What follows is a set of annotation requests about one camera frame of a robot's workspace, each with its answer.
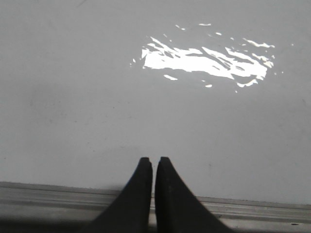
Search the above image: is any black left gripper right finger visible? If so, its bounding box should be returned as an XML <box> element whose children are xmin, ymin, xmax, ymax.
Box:
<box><xmin>155</xmin><ymin>157</ymin><xmax>233</xmax><ymax>233</ymax></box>

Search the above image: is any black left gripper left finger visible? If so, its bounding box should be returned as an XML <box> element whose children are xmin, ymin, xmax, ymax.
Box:
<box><xmin>80</xmin><ymin>157</ymin><xmax>153</xmax><ymax>233</ymax></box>

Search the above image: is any white whiteboard with aluminium frame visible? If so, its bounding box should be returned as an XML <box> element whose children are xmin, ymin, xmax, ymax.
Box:
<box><xmin>0</xmin><ymin>0</ymin><xmax>311</xmax><ymax>232</ymax></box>

